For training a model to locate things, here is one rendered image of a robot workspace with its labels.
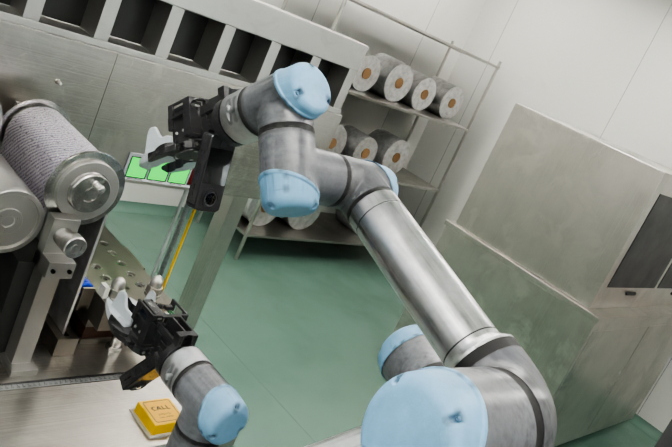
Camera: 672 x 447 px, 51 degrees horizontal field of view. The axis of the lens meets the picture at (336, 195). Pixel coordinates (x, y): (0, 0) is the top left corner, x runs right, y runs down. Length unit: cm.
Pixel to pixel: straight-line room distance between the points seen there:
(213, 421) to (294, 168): 40
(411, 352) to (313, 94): 46
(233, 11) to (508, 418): 128
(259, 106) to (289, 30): 95
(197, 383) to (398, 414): 50
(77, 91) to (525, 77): 473
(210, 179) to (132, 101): 70
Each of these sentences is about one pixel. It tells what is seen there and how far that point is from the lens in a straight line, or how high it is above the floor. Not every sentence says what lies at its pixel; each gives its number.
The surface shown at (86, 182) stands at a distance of 132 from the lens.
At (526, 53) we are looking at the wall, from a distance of 604.
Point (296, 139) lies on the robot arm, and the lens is 91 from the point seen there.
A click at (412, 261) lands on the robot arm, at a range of 89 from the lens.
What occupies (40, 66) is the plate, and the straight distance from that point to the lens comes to 160.
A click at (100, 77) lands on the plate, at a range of 165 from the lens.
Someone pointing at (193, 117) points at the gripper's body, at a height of 149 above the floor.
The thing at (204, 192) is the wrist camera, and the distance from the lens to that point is 104.
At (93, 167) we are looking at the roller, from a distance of 133.
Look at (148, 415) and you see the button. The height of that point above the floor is 92.
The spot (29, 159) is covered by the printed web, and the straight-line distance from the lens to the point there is 142.
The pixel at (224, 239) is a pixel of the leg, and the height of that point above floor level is 93.
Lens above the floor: 172
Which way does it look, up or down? 14 degrees down
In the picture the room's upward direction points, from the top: 24 degrees clockwise
